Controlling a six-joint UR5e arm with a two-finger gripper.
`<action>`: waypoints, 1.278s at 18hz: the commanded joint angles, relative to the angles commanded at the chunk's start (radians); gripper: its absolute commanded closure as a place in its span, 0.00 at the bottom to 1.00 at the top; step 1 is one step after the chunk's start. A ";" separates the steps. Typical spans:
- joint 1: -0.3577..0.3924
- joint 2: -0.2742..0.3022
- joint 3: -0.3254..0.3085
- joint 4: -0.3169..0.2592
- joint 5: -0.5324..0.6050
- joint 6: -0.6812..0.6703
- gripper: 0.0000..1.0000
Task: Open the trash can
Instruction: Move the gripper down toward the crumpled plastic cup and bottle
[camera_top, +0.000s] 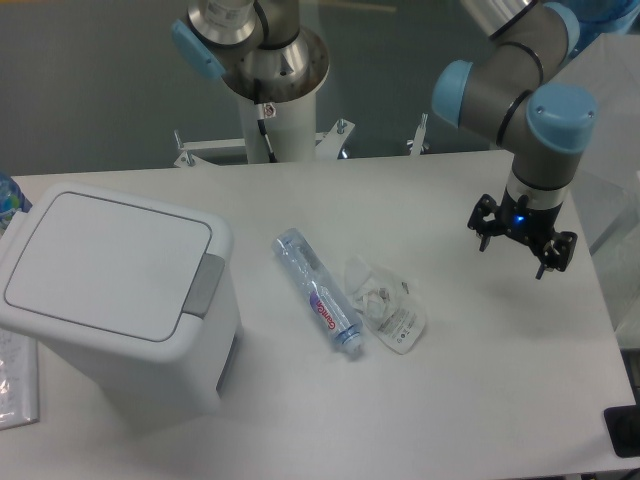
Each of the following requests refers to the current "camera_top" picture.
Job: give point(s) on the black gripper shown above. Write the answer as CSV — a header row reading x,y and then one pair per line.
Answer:
x,y
527,216

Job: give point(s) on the robot base with white pedestal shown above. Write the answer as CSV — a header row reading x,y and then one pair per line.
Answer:
x,y
266,58

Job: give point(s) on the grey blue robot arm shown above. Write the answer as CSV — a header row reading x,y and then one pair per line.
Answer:
x,y
512,100

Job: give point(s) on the white plastic trash can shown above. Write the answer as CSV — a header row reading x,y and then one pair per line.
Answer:
x,y
187,370

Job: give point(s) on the white trash can lid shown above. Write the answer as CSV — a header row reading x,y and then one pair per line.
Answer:
x,y
121,266

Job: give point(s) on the crumpled clear plastic packaging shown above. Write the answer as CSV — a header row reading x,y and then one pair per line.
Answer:
x,y
388,306

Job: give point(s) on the clear plastic water bottle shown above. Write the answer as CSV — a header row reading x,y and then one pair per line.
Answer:
x,y
320,290

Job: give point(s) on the black device at edge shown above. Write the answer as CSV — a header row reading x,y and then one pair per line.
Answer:
x,y
623,427

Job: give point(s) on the grey lid push button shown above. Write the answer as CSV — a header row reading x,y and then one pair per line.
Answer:
x,y
204,285

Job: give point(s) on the blue water bottle at edge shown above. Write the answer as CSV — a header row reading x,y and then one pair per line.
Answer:
x,y
13,201

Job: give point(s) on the paper sheet in sleeve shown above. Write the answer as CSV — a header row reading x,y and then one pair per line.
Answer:
x,y
20,401

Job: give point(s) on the white metal base frame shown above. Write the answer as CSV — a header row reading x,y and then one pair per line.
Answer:
x,y
266,145

